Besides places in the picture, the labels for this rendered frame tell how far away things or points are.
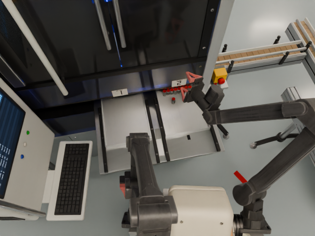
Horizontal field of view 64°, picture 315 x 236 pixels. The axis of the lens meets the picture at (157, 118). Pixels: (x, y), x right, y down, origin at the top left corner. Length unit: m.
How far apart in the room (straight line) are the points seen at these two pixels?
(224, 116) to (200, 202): 0.35
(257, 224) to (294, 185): 1.52
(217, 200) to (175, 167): 1.45
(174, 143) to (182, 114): 0.19
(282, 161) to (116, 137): 0.90
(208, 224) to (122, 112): 0.90
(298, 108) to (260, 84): 2.07
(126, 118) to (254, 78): 1.75
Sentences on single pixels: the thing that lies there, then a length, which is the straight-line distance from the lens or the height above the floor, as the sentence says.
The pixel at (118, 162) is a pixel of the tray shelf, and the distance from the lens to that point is 1.42.
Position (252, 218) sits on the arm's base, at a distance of 1.05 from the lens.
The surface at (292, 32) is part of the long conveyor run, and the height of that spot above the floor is 0.91.
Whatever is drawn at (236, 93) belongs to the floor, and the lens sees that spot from 2.74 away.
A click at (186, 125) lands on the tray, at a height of 0.88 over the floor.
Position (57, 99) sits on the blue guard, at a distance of 1.47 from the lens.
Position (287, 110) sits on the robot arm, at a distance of 0.85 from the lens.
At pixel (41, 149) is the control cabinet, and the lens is 1.51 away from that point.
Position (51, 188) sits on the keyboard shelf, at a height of 0.80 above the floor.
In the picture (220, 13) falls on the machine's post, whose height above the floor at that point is 1.48.
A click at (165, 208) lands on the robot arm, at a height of 1.61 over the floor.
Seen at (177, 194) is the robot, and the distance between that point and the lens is 0.90.
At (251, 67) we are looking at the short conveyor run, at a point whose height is 0.89.
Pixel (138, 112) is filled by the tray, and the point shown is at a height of 0.88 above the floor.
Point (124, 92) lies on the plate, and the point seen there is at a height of 1.02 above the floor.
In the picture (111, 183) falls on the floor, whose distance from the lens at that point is 2.32.
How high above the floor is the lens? 2.22
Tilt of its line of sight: 63 degrees down
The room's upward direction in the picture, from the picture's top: 2 degrees counter-clockwise
